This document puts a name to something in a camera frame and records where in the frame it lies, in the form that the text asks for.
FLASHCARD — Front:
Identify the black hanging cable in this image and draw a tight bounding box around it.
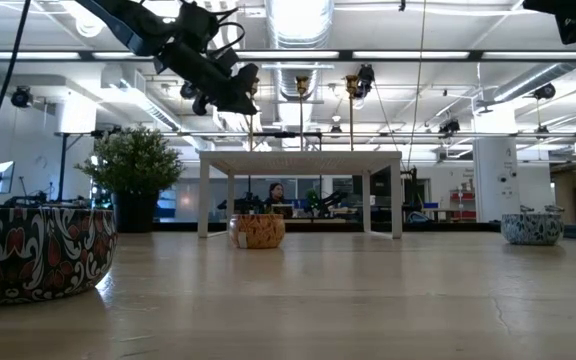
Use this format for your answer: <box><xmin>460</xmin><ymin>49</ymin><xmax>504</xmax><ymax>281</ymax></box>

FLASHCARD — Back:
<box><xmin>0</xmin><ymin>0</ymin><xmax>33</xmax><ymax>201</ymax></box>

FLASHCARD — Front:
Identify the white perforated metal shelf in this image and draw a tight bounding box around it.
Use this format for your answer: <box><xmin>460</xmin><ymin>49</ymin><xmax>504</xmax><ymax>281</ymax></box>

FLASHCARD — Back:
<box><xmin>197</xmin><ymin>149</ymin><xmax>403</xmax><ymax>240</ymax></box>

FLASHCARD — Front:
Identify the white round column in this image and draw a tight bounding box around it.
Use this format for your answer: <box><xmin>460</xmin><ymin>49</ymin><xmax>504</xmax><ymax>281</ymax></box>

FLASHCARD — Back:
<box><xmin>472</xmin><ymin>107</ymin><xmax>522</xmax><ymax>224</ymax></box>

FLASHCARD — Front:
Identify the gold candlestick holder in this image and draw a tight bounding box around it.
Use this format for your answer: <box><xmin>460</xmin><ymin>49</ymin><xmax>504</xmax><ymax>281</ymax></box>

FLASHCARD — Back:
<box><xmin>344</xmin><ymin>73</ymin><xmax>360</xmax><ymax>152</ymax></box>

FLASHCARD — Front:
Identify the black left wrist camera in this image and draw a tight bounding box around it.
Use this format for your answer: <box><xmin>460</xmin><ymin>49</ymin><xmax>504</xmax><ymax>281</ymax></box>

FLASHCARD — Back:
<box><xmin>175</xmin><ymin>0</ymin><xmax>247</xmax><ymax>54</ymax></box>

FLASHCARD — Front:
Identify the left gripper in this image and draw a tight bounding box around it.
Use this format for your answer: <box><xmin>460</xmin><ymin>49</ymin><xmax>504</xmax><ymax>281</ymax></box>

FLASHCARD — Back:
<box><xmin>153</xmin><ymin>41</ymin><xmax>261</xmax><ymax>117</ymax></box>

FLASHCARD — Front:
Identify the black table edge rail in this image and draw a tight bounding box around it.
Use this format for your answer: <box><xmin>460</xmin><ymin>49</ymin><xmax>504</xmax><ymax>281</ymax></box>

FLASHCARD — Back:
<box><xmin>152</xmin><ymin>221</ymin><xmax>576</xmax><ymax>242</ymax></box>

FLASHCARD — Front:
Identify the red black patterned tin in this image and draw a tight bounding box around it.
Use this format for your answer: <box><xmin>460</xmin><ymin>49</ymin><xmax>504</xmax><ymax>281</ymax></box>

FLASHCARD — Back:
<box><xmin>0</xmin><ymin>205</ymin><xmax>119</xmax><ymax>307</ymax></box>

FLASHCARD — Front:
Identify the red storage shelf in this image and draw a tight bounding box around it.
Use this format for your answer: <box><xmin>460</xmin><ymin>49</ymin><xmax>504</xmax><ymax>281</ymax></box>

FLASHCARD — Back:
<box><xmin>449</xmin><ymin>188</ymin><xmax>477</xmax><ymax>222</ymax></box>

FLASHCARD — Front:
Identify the green potted plant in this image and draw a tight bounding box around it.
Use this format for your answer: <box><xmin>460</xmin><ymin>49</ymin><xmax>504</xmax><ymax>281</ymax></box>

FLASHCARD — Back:
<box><xmin>74</xmin><ymin>124</ymin><xmax>185</xmax><ymax>235</ymax></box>

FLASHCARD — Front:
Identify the overhead frame bar with lights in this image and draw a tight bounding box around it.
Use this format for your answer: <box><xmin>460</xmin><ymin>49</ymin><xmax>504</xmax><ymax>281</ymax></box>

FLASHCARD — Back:
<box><xmin>0</xmin><ymin>48</ymin><xmax>576</xmax><ymax>63</ymax></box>

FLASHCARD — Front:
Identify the blue white patterned tin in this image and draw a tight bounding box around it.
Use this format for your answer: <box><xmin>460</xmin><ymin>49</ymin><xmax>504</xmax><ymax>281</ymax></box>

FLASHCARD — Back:
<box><xmin>500</xmin><ymin>212</ymin><xmax>566</xmax><ymax>247</ymax></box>

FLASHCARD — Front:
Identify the black horizontal frame bar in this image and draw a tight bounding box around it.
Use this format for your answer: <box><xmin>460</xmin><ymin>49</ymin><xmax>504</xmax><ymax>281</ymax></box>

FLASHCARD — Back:
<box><xmin>55</xmin><ymin>130</ymin><xmax>576</xmax><ymax>140</ymax></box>

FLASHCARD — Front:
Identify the computer monitor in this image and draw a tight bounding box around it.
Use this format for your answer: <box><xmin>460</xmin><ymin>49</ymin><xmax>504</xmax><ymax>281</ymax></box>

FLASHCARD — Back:
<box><xmin>0</xmin><ymin>160</ymin><xmax>16</xmax><ymax>197</ymax></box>

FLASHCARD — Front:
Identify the person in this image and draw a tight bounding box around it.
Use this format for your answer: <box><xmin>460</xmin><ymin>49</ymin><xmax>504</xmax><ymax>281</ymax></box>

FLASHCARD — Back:
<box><xmin>263</xmin><ymin>182</ymin><xmax>294</xmax><ymax>219</ymax></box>

